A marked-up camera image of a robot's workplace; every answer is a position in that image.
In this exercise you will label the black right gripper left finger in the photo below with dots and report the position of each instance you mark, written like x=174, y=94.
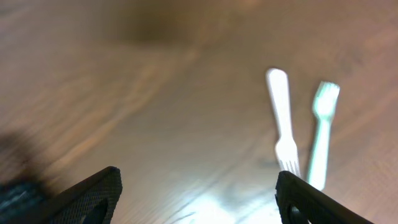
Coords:
x=92, y=200

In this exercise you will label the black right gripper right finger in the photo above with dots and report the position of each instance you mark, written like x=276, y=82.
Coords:
x=300, y=203

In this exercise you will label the white slim plastic fork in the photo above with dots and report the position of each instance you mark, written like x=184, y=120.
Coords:
x=324, y=107

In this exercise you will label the dark green plastic basket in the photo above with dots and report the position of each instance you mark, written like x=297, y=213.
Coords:
x=17, y=197

